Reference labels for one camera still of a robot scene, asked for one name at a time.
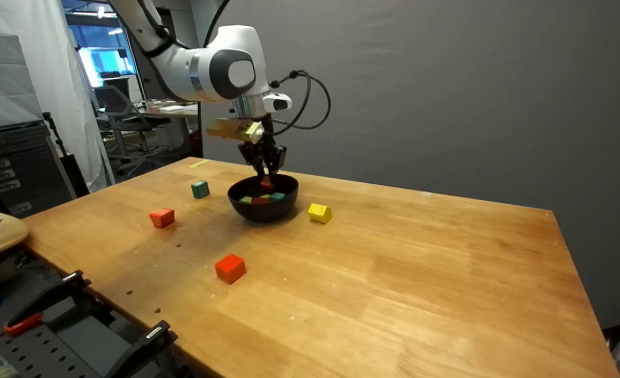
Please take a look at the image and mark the black bowl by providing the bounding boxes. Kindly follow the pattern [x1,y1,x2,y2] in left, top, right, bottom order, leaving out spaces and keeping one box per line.
[226,173,301,225]

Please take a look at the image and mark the black pegboard bench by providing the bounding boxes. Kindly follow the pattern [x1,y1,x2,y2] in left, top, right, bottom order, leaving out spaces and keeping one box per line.
[0,247,205,378]

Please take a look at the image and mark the black drawer cabinet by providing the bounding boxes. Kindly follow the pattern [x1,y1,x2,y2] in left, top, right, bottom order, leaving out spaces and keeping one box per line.
[0,119,77,218]

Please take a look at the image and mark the dark office chair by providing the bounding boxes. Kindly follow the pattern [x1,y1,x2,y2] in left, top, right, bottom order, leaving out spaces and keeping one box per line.
[93,82,173,180]

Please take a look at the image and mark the green wooden cube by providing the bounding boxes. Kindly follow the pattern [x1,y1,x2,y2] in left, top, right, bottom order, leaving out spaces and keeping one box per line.
[189,178,211,199]

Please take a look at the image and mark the grey cloth cover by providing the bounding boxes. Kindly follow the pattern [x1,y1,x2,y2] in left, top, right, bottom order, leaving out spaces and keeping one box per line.
[0,30,44,135]

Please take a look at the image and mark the white background desk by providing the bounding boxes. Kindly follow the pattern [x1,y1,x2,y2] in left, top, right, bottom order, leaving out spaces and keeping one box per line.
[136,96,200,122]

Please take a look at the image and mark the white curtain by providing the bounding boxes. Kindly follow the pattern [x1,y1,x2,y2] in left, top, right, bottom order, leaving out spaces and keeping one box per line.
[0,0,116,194]

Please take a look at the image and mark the orange-red wooden cube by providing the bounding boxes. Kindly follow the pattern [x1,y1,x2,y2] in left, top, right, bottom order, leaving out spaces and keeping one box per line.
[147,206,176,231]

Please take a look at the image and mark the orange-red notched block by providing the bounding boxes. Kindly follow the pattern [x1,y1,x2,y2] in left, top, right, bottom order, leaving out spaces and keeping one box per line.
[213,253,248,286]

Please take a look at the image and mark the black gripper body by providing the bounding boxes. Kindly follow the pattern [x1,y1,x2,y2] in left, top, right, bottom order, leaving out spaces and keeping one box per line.
[250,114,283,156]

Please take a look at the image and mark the yellow pentagon block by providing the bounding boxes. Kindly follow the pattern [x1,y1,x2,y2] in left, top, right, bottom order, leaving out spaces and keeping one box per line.
[307,202,334,227]

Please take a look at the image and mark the round wooden board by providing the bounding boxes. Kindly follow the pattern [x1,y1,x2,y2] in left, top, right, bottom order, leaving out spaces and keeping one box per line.
[0,211,29,266]

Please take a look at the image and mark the black leaning stand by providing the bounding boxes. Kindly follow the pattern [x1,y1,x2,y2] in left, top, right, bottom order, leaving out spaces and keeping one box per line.
[39,110,89,199]

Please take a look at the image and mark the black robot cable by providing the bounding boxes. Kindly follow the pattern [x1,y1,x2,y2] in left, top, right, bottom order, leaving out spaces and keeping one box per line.
[268,67,331,133]

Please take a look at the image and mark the tan wrist camera box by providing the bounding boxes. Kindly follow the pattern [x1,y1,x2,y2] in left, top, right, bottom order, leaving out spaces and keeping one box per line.
[204,115,267,148]

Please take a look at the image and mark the grey fabric backdrop panel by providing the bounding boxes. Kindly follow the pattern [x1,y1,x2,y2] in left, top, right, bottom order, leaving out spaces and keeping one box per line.
[198,0,620,332]

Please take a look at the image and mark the blue lit monitor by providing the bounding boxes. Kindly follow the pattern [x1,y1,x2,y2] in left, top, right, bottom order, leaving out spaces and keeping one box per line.
[76,47,136,90]

